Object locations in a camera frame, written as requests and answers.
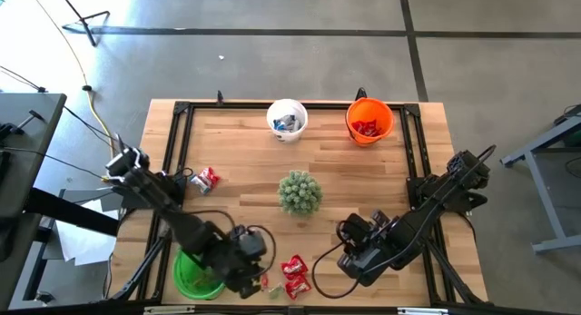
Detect blue-gray table frame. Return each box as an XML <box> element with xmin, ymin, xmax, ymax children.
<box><xmin>500</xmin><ymin>101</ymin><xmax>581</xmax><ymax>255</ymax></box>

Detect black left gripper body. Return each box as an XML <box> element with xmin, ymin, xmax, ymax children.
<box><xmin>212</xmin><ymin>226</ymin><xmax>269</xmax><ymax>289</ymax></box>

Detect orange plastic bucket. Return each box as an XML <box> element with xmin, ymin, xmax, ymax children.
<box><xmin>344</xmin><ymin>96</ymin><xmax>395</xmax><ymax>147</ymax></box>

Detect black clamp tool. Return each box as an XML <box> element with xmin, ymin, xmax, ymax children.
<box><xmin>0</xmin><ymin>109</ymin><xmax>45</xmax><ymax>142</ymax></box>

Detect white plastic bucket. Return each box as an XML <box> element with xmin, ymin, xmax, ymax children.
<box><xmin>266</xmin><ymin>98</ymin><xmax>310</xmax><ymax>143</ymax></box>

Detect yellow extension cable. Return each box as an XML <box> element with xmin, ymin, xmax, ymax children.
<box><xmin>25</xmin><ymin>0</ymin><xmax>120</xmax><ymax>183</ymax></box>

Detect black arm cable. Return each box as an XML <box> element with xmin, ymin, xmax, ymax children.
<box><xmin>185</xmin><ymin>209</ymin><xmax>278</xmax><ymax>281</ymax></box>
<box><xmin>310</xmin><ymin>241</ymin><xmax>360</xmax><ymax>300</ymax></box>

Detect dark gray desk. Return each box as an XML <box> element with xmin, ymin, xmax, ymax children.
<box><xmin>0</xmin><ymin>92</ymin><xmax>68</xmax><ymax>307</ymax></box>

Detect black cable bundle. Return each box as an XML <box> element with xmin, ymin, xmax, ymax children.
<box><xmin>108</xmin><ymin>235</ymin><xmax>173</xmax><ymax>302</ymax></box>
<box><xmin>417</xmin><ymin>232</ymin><xmax>482</xmax><ymax>305</ymax></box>

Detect white paper sheets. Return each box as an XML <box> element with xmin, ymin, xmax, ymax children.
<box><xmin>54</xmin><ymin>197</ymin><xmax>120</xmax><ymax>267</ymax></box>

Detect green plastic bucket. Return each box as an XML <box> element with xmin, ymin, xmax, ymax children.
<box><xmin>172</xmin><ymin>247</ymin><xmax>227</xmax><ymax>301</ymax></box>

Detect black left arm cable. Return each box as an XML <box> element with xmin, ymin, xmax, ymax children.
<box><xmin>185</xmin><ymin>209</ymin><xmax>278</xmax><ymax>281</ymax></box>

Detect white table bracket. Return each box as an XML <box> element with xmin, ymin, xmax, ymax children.
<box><xmin>143</xmin><ymin>305</ymin><xmax>197</xmax><ymax>315</ymax></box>
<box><xmin>398</xmin><ymin>307</ymin><xmax>449</xmax><ymax>315</ymax></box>

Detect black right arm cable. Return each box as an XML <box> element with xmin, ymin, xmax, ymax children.
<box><xmin>310</xmin><ymin>241</ymin><xmax>360</xmax><ymax>300</ymax></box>

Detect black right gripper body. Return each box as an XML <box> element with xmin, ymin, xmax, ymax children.
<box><xmin>336</xmin><ymin>209</ymin><xmax>401</xmax><ymax>288</ymax></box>

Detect green potted artificial plant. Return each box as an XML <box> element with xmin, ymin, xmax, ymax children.
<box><xmin>278</xmin><ymin>170</ymin><xmax>324</xmax><ymax>218</ymax></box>

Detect black desk beam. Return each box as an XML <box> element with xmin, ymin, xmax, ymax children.
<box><xmin>25</xmin><ymin>187</ymin><xmax>120</xmax><ymax>237</ymax></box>

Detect black stand base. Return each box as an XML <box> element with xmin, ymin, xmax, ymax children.
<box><xmin>54</xmin><ymin>0</ymin><xmax>112</xmax><ymax>47</ymax></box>

